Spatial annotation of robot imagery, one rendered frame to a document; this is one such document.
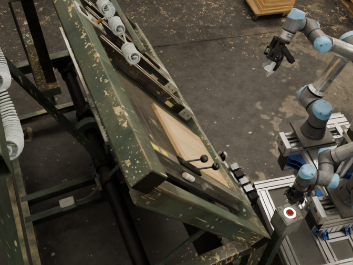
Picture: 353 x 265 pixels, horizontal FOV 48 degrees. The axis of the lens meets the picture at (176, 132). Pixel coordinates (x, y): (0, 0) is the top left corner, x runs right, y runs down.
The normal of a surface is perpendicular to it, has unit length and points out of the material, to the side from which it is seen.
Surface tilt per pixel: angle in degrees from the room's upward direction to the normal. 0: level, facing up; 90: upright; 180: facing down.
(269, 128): 0
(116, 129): 35
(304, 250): 0
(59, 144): 0
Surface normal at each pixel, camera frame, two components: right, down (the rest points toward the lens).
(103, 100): -0.51, -0.36
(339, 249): 0.02, -0.64
